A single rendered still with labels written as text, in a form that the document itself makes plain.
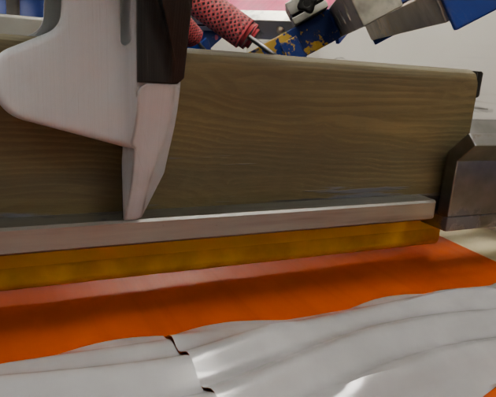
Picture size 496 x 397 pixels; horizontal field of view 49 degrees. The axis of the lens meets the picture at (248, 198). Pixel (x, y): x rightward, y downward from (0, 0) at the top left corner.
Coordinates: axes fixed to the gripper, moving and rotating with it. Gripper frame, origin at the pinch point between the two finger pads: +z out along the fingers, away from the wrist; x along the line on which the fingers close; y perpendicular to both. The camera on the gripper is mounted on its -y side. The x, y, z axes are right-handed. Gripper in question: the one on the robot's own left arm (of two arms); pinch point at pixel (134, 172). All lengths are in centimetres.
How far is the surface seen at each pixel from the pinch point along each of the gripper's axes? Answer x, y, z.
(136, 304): 1.9, 0.3, 5.3
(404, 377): 10.8, -6.2, 4.6
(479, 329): 8.9, -11.8, 4.8
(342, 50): -271, -200, -13
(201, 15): -60, -25, -11
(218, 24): -58, -27, -9
